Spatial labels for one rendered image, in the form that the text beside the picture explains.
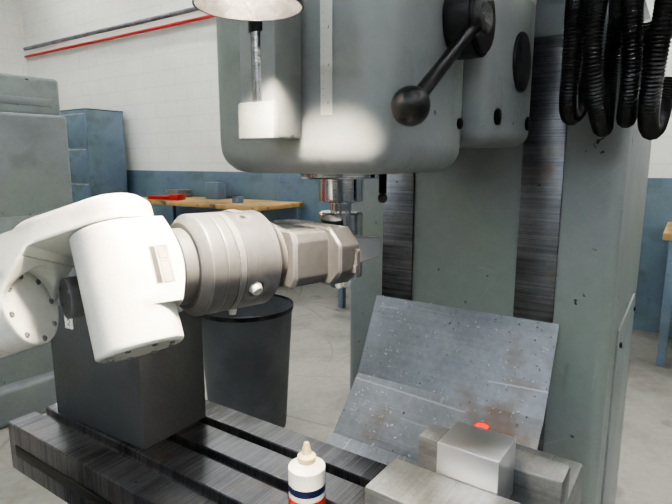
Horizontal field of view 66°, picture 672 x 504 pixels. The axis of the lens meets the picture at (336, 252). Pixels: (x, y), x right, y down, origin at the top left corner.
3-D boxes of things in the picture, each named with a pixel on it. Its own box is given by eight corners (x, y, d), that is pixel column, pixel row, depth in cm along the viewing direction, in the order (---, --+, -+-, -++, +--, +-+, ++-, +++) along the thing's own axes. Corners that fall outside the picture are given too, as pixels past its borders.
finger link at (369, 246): (375, 260, 57) (332, 267, 53) (376, 231, 56) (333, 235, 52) (386, 262, 55) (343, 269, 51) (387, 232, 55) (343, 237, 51)
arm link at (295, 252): (361, 208, 49) (253, 216, 41) (360, 308, 50) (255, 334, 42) (281, 201, 58) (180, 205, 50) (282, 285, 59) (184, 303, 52)
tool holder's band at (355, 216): (310, 220, 56) (310, 211, 56) (344, 217, 59) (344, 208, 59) (336, 224, 52) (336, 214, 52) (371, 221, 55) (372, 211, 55)
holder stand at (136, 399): (144, 452, 74) (135, 316, 71) (56, 412, 85) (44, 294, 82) (207, 417, 84) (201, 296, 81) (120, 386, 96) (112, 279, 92)
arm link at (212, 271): (225, 194, 44) (81, 199, 36) (259, 317, 42) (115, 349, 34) (174, 241, 52) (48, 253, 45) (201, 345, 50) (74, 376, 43)
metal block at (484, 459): (495, 522, 48) (499, 462, 47) (434, 498, 51) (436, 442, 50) (512, 493, 52) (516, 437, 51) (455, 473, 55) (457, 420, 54)
